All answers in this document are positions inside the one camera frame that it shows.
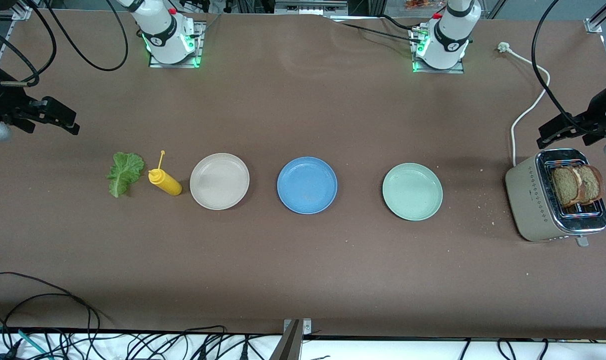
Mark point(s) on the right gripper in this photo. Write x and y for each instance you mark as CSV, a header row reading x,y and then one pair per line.
x,y
2,101

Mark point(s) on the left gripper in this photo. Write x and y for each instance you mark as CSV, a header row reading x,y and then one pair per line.
x,y
595,116

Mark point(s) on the brown bread slice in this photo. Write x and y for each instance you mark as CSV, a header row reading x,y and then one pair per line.
x,y
591,182
564,187

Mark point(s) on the green lettuce leaf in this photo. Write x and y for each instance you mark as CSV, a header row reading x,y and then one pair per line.
x,y
124,170

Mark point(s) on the yellow squeeze bottle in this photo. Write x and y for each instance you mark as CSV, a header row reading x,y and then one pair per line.
x,y
165,182

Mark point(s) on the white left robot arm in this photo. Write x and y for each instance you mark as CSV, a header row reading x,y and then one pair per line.
x,y
450,40

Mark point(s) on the light green round plate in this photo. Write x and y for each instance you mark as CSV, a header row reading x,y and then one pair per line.
x,y
412,191

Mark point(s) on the beige round plate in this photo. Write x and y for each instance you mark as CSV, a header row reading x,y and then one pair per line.
x,y
219,181

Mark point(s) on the blue round plate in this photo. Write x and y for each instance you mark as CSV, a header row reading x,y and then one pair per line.
x,y
306,185

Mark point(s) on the beige chrome toaster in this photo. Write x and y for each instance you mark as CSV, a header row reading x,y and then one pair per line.
x,y
530,200

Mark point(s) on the orange packet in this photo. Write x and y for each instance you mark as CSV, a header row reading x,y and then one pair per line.
x,y
422,4

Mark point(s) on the aluminium frame profile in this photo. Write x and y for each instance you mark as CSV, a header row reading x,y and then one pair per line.
x,y
22,12
602,15

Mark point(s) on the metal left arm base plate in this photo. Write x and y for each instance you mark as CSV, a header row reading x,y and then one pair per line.
x,y
457,71

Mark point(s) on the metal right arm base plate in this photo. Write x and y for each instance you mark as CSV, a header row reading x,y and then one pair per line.
x,y
200,45

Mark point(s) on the grey metal rail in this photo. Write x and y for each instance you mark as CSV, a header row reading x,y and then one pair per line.
x,y
310,7

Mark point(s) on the metal clamp bracket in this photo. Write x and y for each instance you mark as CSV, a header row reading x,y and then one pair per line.
x,y
293,345

